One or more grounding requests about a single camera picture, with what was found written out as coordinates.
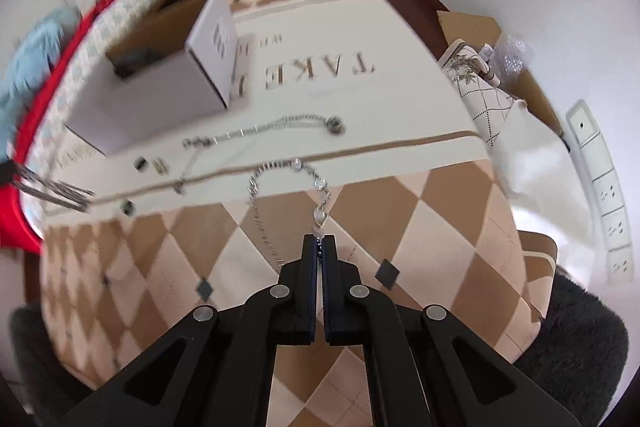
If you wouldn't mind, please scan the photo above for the red blanket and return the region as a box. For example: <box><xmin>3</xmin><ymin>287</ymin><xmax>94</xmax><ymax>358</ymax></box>
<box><xmin>0</xmin><ymin>0</ymin><xmax>201</xmax><ymax>255</ymax></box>

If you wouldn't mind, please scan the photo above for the white cardboard box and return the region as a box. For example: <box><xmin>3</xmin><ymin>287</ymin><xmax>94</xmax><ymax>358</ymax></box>
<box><xmin>64</xmin><ymin>0</ymin><xmax>239</xmax><ymax>156</ymax></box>

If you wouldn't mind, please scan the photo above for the silver chain necklace with pendant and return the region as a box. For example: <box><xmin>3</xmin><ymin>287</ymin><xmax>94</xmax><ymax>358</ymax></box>
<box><xmin>182</xmin><ymin>114</ymin><xmax>346</xmax><ymax>150</ymax></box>

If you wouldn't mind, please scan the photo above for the light blue cloth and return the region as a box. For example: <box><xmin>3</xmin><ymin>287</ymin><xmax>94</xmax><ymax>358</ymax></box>
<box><xmin>0</xmin><ymin>0</ymin><xmax>202</xmax><ymax>148</ymax></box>

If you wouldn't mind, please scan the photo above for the white power strip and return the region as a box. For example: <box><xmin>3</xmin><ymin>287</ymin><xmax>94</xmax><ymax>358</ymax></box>
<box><xmin>566</xmin><ymin>100</ymin><xmax>635</xmax><ymax>283</ymax></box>

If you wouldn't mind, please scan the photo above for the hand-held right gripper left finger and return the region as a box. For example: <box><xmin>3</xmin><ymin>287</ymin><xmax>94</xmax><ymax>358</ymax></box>
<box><xmin>59</xmin><ymin>234</ymin><xmax>322</xmax><ymax>427</ymax></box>

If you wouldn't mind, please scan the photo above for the dark grey fluffy cushion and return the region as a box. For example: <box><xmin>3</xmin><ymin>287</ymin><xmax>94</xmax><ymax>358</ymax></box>
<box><xmin>517</xmin><ymin>273</ymin><xmax>630</xmax><ymax>422</ymax></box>

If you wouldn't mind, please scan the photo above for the floral quilted white bag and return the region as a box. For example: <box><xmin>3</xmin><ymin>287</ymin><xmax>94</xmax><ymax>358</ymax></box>
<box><xmin>438</xmin><ymin>39</ymin><xmax>529</xmax><ymax>148</ymax></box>

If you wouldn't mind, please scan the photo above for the brown cardboard sheet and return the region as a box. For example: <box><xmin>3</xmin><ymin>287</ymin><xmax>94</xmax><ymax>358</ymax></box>
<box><xmin>436</xmin><ymin>10</ymin><xmax>569</xmax><ymax>138</ymax></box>

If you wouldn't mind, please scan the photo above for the thin silver chain necklace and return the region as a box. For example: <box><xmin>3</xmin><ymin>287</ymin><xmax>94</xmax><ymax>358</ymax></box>
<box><xmin>173</xmin><ymin>144</ymin><xmax>207</xmax><ymax>196</ymax></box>

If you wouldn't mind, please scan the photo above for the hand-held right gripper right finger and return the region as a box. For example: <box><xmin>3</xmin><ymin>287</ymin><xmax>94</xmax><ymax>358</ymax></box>
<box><xmin>322</xmin><ymin>234</ymin><xmax>584</xmax><ymax>427</ymax></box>

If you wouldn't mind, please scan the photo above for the checkered beige tablecloth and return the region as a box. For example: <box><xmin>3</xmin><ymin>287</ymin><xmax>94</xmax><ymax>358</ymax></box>
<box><xmin>39</xmin><ymin>0</ymin><xmax>558</xmax><ymax>427</ymax></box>

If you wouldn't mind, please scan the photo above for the silver chain bracelet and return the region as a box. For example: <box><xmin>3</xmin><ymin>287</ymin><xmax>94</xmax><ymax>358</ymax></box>
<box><xmin>247</xmin><ymin>159</ymin><xmax>332</xmax><ymax>266</ymax></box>

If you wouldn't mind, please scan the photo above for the clear plastic bubble wrap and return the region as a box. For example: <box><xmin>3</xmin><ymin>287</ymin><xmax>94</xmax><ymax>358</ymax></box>
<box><xmin>493</xmin><ymin>34</ymin><xmax>533</xmax><ymax>84</ymax></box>

